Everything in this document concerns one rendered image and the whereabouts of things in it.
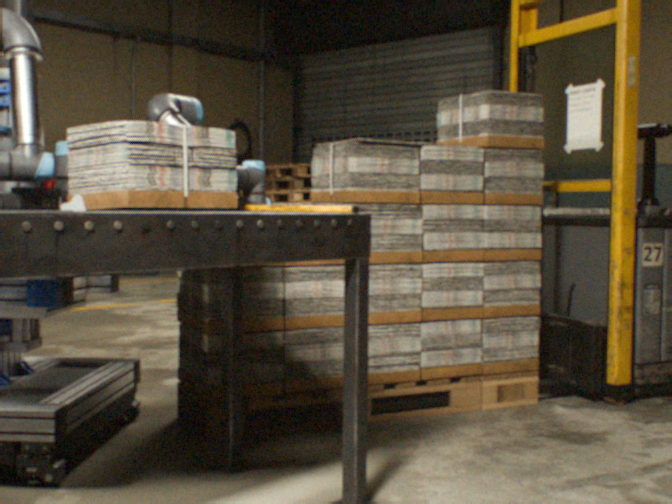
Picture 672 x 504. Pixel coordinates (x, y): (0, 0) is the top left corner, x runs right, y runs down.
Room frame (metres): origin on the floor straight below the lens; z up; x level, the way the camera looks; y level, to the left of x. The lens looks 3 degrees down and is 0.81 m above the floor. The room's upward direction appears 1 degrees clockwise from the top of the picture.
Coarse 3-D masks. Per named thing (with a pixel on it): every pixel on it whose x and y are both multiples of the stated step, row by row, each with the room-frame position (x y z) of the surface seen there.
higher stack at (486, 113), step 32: (480, 96) 3.47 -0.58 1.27; (512, 96) 3.48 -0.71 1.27; (448, 128) 3.68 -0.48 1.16; (480, 128) 3.48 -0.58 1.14; (512, 128) 3.48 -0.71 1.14; (512, 160) 3.48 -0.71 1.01; (512, 192) 3.48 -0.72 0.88; (512, 224) 3.48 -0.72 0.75; (512, 288) 3.48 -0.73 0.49; (512, 320) 3.48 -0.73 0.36; (512, 352) 3.48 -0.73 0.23; (512, 384) 3.49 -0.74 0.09
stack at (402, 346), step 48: (384, 240) 3.22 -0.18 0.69; (432, 240) 3.31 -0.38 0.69; (480, 240) 3.41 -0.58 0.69; (192, 288) 3.08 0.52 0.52; (288, 288) 3.04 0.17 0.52; (336, 288) 3.12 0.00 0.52; (384, 288) 3.21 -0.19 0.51; (432, 288) 3.32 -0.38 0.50; (480, 288) 3.42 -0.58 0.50; (192, 336) 3.09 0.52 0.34; (288, 336) 3.04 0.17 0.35; (336, 336) 3.13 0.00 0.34; (384, 336) 3.22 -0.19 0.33; (432, 336) 3.31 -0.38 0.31; (480, 336) 3.41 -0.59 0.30; (384, 384) 3.37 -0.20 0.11; (432, 384) 3.31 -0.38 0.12; (480, 384) 3.41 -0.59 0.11; (288, 432) 3.04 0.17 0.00
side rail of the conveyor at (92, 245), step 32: (0, 224) 1.51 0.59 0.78; (32, 224) 1.55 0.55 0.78; (64, 224) 1.60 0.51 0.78; (96, 224) 1.65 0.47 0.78; (128, 224) 1.71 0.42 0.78; (160, 224) 1.77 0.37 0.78; (192, 224) 1.83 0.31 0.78; (224, 224) 1.90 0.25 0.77; (256, 224) 1.98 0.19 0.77; (288, 224) 2.06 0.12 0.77; (320, 224) 2.14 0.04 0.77; (352, 224) 2.23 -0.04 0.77; (0, 256) 1.51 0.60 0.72; (32, 256) 1.55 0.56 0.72; (64, 256) 1.60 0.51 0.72; (96, 256) 1.65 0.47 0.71; (128, 256) 1.71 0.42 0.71; (160, 256) 1.77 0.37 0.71; (192, 256) 1.83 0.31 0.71; (224, 256) 1.90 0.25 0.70; (256, 256) 1.98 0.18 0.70; (288, 256) 2.06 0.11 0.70; (320, 256) 2.14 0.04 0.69; (352, 256) 2.24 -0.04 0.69
